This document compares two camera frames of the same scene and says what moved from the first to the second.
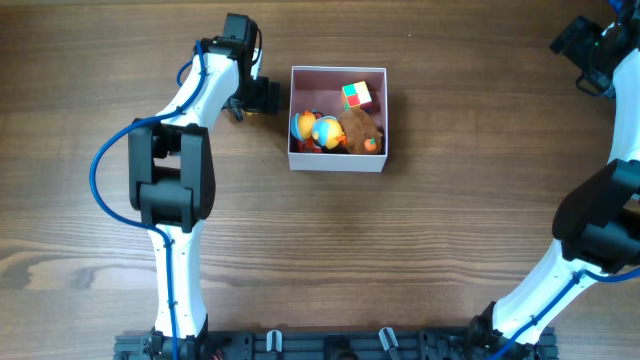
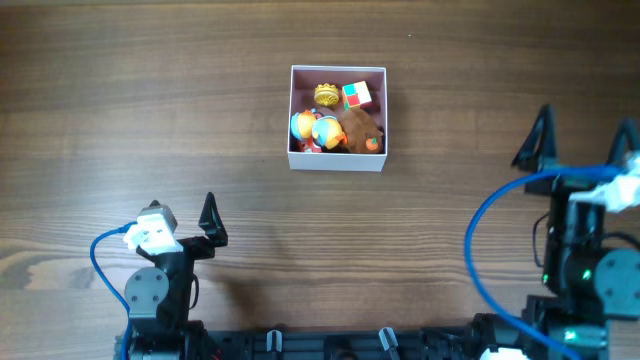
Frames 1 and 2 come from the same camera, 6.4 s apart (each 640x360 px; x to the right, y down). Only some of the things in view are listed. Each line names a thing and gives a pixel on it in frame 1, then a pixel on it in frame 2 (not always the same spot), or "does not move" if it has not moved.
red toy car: (307, 145) does not move
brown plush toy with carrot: (361, 131) does not move
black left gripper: (263, 102) to (209, 222)
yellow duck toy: (326, 130) does not move
